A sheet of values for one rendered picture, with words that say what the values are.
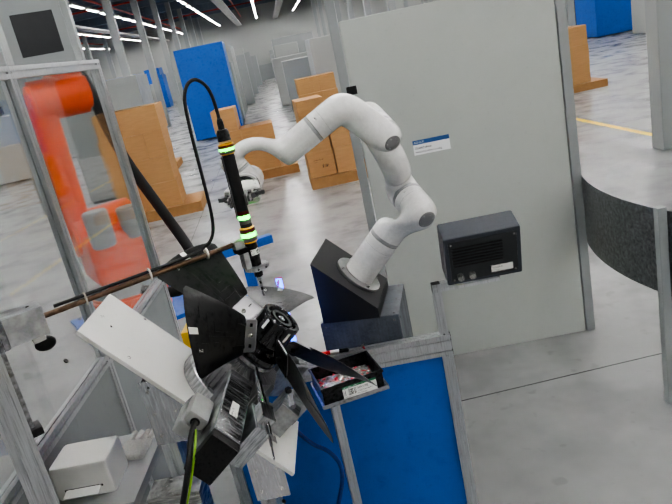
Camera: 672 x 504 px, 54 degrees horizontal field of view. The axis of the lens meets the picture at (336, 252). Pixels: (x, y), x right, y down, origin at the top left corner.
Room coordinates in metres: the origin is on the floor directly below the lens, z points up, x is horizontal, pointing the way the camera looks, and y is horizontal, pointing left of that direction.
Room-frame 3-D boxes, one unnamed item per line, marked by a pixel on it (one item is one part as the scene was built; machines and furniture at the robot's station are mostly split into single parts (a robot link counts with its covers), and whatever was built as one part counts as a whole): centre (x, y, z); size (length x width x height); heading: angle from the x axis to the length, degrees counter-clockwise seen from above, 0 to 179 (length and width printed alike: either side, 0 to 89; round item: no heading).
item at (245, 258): (1.81, 0.24, 1.40); 0.09 x 0.07 x 0.10; 122
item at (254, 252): (1.81, 0.23, 1.55); 0.04 x 0.04 x 0.46
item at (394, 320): (2.41, -0.06, 0.47); 0.30 x 0.30 x 0.93; 77
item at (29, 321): (1.48, 0.76, 1.44); 0.10 x 0.07 x 0.08; 122
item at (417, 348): (2.17, 0.11, 0.82); 0.90 x 0.04 x 0.08; 87
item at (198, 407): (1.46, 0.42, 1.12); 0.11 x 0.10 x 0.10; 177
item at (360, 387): (1.99, 0.05, 0.85); 0.22 x 0.17 x 0.07; 103
